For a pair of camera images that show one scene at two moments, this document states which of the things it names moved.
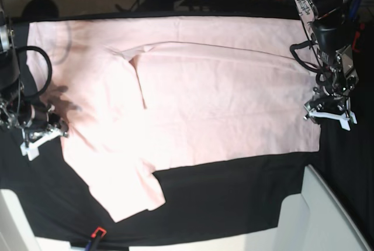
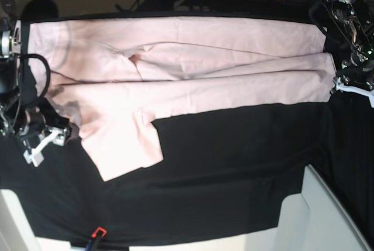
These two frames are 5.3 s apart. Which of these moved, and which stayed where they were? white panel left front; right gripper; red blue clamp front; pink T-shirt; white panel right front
Moved: pink T-shirt; right gripper
Stayed: red blue clamp front; white panel left front; white panel right front
